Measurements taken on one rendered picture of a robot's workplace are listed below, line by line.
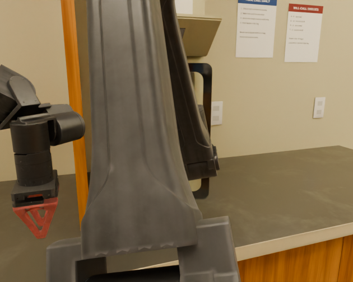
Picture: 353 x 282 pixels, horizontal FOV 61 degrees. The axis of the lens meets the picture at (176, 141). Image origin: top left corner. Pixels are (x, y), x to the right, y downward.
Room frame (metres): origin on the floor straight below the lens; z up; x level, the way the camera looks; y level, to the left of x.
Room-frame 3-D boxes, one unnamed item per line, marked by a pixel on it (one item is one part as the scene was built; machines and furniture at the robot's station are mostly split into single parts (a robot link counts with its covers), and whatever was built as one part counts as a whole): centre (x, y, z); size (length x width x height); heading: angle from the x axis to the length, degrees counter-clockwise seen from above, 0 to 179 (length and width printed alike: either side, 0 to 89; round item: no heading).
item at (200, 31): (0.85, 0.05, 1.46); 0.32 x 0.11 x 0.10; 109
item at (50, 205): (0.48, 0.24, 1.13); 0.07 x 0.07 x 0.09; 19
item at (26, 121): (0.50, 0.24, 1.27); 0.07 x 0.06 x 0.07; 152
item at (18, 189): (0.49, 0.24, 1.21); 0.10 x 0.07 x 0.07; 19
